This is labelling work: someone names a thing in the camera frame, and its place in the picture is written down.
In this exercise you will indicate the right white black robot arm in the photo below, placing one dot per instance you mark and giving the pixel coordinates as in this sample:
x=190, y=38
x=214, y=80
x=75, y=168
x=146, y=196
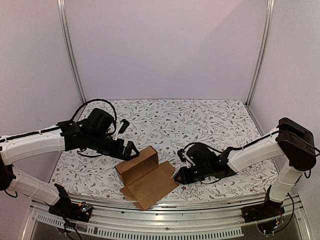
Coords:
x=288, y=139

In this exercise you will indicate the brown cardboard box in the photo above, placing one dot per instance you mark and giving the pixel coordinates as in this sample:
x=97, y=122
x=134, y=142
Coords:
x=145, y=180

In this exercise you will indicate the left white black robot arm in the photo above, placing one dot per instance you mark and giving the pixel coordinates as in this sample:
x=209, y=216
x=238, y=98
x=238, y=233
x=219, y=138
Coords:
x=98, y=132

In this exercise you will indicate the aluminium front rail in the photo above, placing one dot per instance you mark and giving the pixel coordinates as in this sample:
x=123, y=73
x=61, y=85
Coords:
x=213, y=219

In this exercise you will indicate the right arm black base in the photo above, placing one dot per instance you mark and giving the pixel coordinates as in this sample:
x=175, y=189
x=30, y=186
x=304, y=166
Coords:
x=265, y=210

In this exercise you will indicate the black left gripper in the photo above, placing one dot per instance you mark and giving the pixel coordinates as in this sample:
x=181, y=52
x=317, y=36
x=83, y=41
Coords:
x=117, y=153

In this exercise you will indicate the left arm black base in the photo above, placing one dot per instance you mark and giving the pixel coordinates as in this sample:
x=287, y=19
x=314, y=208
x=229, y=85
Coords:
x=66, y=209

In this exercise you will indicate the aluminium frame post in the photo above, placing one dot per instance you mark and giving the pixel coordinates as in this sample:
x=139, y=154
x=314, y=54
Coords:
x=61, y=6
x=262, y=51

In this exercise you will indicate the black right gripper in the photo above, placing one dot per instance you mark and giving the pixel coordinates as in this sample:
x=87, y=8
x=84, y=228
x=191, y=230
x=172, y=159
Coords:
x=189, y=172

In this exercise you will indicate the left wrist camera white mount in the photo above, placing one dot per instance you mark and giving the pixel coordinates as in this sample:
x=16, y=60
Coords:
x=120, y=127

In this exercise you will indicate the left aluminium frame post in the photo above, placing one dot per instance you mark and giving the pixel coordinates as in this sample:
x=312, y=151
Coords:
x=61, y=6

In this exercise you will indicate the right aluminium frame post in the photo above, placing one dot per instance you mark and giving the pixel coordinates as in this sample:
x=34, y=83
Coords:
x=262, y=51

